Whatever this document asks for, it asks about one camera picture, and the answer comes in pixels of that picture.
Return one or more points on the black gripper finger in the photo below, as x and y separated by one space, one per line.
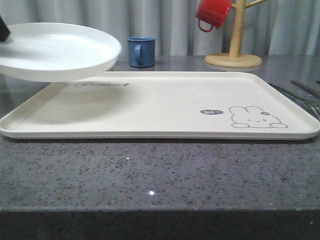
4 31

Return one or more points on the white round plate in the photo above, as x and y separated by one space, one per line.
57 52

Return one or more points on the silver fork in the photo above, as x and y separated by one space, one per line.
313 105

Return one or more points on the blue mug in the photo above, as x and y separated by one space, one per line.
141 51

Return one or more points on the cream rabbit serving tray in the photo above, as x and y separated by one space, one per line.
169 105

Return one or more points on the red mug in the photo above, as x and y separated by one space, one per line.
212 12

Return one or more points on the wooden mug tree stand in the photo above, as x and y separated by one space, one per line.
233 58

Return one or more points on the grey curtain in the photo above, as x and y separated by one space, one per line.
273 27

